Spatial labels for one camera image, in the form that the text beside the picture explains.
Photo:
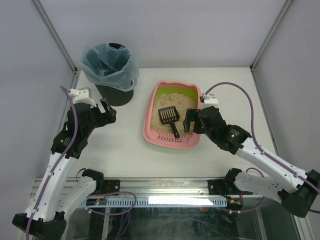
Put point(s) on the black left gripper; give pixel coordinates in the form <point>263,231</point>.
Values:
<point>102,115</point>

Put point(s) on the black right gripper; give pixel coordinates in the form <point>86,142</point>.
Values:
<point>196,121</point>

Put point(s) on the black trash bin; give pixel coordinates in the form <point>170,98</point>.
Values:
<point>115,97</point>

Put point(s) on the black slotted litter scoop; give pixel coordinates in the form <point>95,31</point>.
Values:
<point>169,116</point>

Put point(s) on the blue plastic bin liner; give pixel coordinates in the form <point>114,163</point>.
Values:
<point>109,66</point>

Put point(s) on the pink green litter box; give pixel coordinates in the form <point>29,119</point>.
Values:
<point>171,93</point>

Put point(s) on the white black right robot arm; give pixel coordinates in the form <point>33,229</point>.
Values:
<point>294,188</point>

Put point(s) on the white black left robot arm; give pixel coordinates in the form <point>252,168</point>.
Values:
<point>48,214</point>

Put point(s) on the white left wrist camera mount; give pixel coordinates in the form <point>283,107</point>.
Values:
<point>83,95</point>

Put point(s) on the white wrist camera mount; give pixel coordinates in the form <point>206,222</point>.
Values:
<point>83,95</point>
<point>209,99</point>

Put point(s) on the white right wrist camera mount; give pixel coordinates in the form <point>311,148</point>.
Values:
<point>209,99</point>

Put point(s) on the right aluminium frame post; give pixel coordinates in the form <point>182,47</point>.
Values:
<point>278,20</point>

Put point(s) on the aluminium frame post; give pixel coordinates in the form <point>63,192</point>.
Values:
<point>278,20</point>
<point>38,6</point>

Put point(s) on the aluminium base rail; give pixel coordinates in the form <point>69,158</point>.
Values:
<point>146,187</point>

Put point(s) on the white slotted cable duct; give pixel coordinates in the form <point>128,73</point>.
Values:
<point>156,202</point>

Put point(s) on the left aluminium frame post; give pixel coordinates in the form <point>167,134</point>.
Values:
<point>38,6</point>

